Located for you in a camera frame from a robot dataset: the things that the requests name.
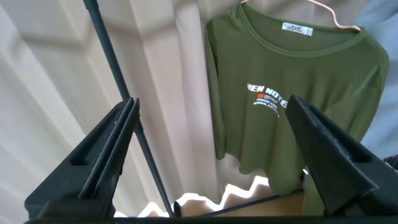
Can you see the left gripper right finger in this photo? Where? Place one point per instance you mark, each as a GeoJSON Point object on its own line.
{"type": "Point", "coordinates": [335, 168]}

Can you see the pink clothes hanger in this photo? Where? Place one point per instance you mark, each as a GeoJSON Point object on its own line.
{"type": "Point", "coordinates": [334, 17]}

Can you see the green shirt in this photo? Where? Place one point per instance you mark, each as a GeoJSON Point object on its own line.
{"type": "Point", "coordinates": [264, 62]}

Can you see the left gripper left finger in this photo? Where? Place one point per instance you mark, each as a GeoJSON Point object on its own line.
{"type": "Point", "coordinates": [90, 174]}

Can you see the black clothes rack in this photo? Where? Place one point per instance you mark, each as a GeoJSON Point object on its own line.
{"type": "Point", "coordinates": [109, 53]}

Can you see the beige curtain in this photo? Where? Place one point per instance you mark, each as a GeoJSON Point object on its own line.
{"type": "Point", "coordinates": [56, 62]}

